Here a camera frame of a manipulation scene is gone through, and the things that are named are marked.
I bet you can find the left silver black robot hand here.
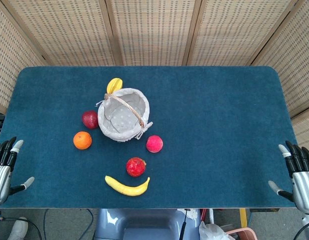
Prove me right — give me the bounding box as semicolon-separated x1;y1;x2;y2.
0;136;35;206

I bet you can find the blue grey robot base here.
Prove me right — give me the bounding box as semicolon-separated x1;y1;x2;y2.
94;208;203;240

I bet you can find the blue cable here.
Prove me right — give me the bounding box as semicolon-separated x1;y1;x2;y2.
86;208;95;230

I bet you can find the wicker basket with fabric liner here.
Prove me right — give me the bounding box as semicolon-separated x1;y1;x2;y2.
95;87;154;143

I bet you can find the white plastic bag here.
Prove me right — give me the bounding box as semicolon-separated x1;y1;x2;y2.
198;221;236;240

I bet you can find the yellow post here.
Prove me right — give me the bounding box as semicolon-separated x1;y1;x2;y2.
239;208;249;228

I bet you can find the pink red peach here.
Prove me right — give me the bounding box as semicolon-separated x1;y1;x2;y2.
145;135;164;154

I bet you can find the dark red apple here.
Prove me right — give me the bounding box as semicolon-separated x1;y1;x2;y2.
81;110;100;130

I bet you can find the thin black rod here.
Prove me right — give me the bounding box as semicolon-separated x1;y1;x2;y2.
178;209;189;240

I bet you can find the woven folding screen panel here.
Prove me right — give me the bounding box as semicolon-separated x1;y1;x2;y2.
104;0;204;67
250;0;309;120
0;0;47;115
0;0;117;67
185;0;307;67

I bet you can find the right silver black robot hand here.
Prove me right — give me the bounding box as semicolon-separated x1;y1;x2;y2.
268;140;309;215

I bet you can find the pink plastic bin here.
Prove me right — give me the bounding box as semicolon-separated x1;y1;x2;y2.
225;226;258;240

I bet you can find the blue table mat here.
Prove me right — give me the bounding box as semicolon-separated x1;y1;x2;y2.
0;65;298;210

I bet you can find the yellow banana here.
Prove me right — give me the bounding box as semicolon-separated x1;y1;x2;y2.
104;175;151;197

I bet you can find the orange fruit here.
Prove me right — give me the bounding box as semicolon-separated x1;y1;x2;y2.
73;131;93;151

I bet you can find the red pomegranate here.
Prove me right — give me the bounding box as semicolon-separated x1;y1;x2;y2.
125;156;147;178

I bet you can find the yellow starfruit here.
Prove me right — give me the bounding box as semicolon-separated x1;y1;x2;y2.
106;77;124;95

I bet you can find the black cable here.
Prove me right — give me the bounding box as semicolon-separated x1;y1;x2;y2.
0;216;43;240

